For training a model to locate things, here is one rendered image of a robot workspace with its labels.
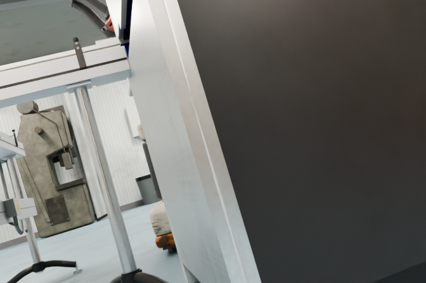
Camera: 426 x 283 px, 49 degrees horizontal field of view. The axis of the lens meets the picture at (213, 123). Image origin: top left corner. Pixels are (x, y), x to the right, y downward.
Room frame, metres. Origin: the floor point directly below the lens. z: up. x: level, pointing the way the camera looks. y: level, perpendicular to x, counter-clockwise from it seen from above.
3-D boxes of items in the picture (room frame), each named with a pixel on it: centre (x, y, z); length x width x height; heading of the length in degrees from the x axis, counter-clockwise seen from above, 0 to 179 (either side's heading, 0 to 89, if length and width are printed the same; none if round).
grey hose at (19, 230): (2.97, 1.36, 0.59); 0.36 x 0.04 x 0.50; 13
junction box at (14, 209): (2.42, 1.12, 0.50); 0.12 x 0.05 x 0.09; 13
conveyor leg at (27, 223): (3.01, 1.32, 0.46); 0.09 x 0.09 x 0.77; 13
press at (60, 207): (8.74, 3.02, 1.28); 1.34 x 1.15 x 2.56; 108
